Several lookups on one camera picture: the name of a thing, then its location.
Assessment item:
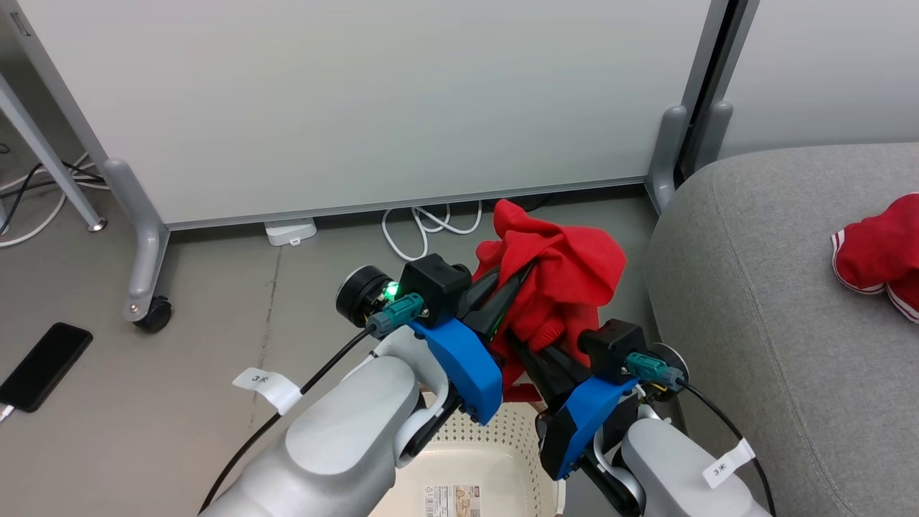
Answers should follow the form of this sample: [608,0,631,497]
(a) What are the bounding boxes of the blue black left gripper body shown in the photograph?
[408,286,505,427]

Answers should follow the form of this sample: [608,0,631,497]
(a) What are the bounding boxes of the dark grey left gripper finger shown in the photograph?
[465,267,506,318]
[485,260,539,341]

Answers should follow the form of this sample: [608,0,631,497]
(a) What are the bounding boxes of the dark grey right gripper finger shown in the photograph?
[542,343,592,386]
[510,333,569,407]

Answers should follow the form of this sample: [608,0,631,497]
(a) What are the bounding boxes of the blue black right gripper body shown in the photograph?
[536,376,640,481]

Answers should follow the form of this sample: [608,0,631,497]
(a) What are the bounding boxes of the red cloth garment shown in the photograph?
[470,199,628,404]

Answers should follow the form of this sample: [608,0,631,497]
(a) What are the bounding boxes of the grey fabric sofa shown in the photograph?
[643,142,919,517]

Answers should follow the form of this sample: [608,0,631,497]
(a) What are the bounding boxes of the red white-trimmed garment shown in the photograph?
[831,192,919,325]

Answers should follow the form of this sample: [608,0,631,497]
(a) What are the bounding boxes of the beige perforated laundry basket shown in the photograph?
[369,391,569,517]

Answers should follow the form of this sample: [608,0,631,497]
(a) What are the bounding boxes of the paper label in basket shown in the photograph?
[419,484,482,517]

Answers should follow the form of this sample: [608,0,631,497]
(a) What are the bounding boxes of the white power adapter box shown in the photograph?
[263,218,319,248]

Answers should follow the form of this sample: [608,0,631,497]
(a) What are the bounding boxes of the grey partition foot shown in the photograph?
[692,100,735,174]
[645,105,689,215]

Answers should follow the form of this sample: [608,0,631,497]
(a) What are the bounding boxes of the large white partition panel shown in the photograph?
[0,0,720,232]

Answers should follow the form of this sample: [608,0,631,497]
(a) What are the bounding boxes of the black caster wheel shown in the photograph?
[134,295,174,333]

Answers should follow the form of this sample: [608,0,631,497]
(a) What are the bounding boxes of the table leg with caster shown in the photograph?
[103,158,172,322]

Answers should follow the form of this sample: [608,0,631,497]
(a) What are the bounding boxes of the narrow white partition panel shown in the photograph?
[718,0,919,160]

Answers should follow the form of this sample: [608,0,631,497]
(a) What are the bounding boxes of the black smartphone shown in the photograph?
[0,322,95,414]

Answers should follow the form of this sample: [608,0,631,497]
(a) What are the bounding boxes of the grey metal table leg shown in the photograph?
[0,72,109,233]

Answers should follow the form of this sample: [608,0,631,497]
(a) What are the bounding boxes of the teal right cable connector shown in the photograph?
[624,351,686,391]

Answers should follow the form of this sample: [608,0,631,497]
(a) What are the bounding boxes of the teal cable connector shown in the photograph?
[624,351,686,391]
[365,292,426,340]

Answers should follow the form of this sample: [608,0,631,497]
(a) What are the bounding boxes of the teal left cable connector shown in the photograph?
[365,292,426,340]

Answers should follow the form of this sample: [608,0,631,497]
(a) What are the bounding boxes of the coiled white cable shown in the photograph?
[380,201,484,263]

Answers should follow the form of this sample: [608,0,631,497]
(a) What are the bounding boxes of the white right cable tag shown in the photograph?
[701,438,757,490]

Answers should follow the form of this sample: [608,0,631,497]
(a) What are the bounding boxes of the white cable tag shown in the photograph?
[233,367,303,416]
[701,438,757,490]

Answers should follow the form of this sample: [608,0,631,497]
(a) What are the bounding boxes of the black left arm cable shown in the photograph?
[197,327,375,515]

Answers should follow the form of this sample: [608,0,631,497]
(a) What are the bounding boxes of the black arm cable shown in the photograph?
[678,381,778,517]
[197,327,375,515]

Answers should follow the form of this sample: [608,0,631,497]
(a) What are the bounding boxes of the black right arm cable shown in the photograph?
[678,381,778,517]

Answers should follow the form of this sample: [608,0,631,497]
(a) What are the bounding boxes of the white left cable tag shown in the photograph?
[233,367,303,416]

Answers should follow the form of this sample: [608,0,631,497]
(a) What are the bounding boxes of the white floor cables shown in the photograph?
[0,152,110,249]

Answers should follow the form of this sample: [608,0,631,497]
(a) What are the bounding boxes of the black floor cables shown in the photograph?
[0,142,106,236]

